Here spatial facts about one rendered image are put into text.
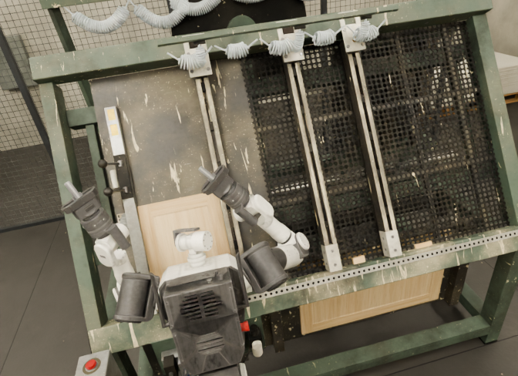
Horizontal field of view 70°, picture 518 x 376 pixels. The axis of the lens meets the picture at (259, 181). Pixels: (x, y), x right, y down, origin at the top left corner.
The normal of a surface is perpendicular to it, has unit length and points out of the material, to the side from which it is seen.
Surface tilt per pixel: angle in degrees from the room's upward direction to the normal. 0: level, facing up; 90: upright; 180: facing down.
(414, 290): 90
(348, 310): 90
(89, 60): 58
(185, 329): 82
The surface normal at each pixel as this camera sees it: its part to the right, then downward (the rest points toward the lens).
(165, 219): 0.12, -0.04
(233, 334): 0.20, 0.36
